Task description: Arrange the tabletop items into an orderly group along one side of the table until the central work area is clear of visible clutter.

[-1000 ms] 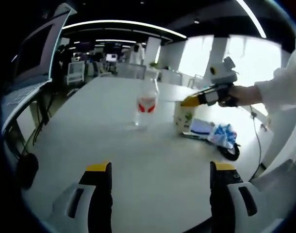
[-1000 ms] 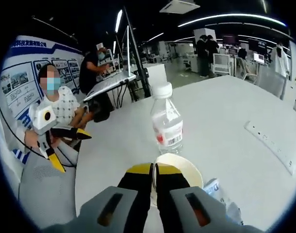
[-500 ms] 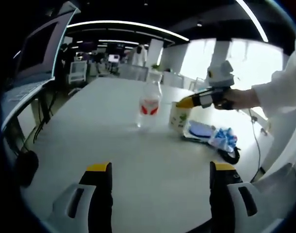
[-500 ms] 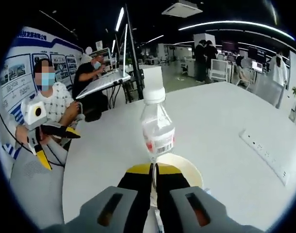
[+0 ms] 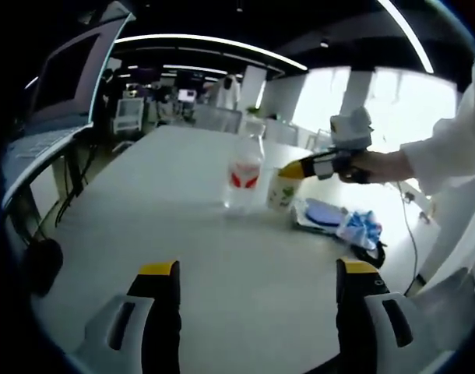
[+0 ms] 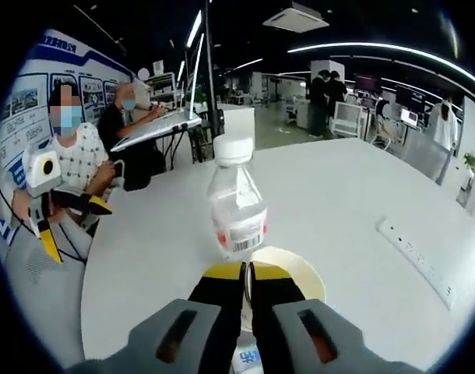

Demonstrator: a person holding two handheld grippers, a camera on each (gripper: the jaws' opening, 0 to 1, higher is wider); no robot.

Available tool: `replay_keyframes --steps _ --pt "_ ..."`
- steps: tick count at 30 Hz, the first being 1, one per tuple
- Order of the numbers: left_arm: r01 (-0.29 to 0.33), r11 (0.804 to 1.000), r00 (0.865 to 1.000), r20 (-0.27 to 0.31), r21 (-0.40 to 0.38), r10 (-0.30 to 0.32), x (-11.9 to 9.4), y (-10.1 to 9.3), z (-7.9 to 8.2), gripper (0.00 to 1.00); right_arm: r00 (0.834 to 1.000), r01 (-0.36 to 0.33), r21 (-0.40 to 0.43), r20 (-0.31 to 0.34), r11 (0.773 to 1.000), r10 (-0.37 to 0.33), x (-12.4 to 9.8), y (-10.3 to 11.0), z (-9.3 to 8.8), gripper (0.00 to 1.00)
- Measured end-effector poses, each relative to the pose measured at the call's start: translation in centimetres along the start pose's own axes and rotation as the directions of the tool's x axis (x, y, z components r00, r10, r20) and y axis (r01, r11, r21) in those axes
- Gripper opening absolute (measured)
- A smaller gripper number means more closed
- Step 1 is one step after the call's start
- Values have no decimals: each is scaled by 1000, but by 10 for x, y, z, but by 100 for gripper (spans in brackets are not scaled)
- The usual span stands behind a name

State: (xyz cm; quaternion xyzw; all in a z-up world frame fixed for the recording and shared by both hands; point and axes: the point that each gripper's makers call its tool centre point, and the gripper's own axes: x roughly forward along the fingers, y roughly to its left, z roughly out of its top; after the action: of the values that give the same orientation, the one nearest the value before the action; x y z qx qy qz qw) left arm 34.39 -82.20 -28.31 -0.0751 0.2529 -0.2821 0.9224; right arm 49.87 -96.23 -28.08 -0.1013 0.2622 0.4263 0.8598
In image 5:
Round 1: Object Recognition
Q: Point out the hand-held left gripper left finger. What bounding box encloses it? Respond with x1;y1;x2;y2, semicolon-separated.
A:
76;259;183;374

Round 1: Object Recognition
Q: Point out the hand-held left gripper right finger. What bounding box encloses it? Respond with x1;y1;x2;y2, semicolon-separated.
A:
336;257;428;374

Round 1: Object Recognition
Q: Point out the white paper cup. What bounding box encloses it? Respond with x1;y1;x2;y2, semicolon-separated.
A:
266;167;303;214

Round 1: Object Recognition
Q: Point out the plastic bag with blue pad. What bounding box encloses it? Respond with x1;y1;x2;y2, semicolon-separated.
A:
290;196;352;235

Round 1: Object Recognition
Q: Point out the black cable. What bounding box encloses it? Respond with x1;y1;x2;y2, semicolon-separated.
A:
352;242;387;269

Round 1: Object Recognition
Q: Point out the clear plastic water bottle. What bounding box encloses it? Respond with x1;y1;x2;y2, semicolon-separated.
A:
223;133;266;214

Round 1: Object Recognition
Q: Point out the blue tissue pack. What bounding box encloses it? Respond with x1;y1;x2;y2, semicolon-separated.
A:
334;209;385;251

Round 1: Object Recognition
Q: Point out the person's right hand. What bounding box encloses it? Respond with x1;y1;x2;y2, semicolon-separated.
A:
337;149;412;185

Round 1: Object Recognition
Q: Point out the person's white coat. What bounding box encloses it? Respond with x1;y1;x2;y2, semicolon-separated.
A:
406;194;475;351

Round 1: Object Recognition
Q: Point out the white table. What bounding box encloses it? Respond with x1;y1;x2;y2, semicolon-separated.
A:
30;124;443;365

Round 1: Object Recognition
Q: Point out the black round object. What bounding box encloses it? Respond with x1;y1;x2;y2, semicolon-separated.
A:
22;238;64;298

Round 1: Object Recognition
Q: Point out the white office chair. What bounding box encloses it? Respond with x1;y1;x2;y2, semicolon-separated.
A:
111;97;146;138

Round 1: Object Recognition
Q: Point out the side desk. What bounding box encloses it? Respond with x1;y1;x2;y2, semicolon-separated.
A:
2;122;97;250

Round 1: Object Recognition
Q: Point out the computer monitor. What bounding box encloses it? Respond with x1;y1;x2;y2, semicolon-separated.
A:
26;14;138;126

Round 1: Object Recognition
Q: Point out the thin gripper cable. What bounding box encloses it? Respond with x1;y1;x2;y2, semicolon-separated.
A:
396;182;422;291

